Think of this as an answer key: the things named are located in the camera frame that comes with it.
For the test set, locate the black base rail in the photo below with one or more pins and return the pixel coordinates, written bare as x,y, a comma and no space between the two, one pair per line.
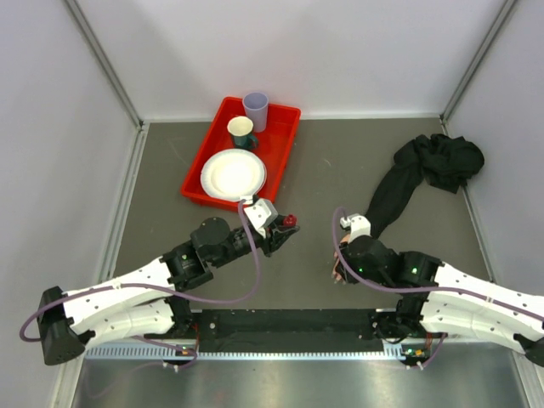
286,331

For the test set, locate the red nail polish bottle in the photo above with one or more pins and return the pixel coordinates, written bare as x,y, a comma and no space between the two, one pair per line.
290,220

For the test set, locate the red plastic tray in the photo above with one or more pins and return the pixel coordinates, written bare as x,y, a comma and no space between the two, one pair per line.
275,144

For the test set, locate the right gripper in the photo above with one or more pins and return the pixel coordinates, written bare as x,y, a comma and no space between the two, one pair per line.
346,273

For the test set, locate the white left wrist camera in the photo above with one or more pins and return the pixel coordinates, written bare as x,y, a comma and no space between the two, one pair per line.
261,213

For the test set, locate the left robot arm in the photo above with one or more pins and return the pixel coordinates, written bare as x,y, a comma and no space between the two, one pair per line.
152,300

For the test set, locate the green mug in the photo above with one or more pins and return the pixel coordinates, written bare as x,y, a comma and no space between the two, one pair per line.
247,141

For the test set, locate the white paper plate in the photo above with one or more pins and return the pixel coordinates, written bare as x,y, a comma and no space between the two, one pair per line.
233,174

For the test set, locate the lavender plastic cup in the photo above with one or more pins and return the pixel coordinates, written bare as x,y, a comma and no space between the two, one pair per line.
256,107

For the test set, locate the black sleeve cloth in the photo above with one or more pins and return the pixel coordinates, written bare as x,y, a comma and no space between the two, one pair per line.
439,160

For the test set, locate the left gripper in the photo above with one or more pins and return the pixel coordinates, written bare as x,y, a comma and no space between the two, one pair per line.
276,235

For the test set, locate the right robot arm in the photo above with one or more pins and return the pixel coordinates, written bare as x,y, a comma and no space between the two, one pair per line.
435,299

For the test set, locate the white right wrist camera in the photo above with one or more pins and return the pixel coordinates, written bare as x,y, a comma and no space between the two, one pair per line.
356,226

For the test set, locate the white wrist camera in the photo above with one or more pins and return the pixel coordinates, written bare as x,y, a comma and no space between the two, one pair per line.
356,226
261,213

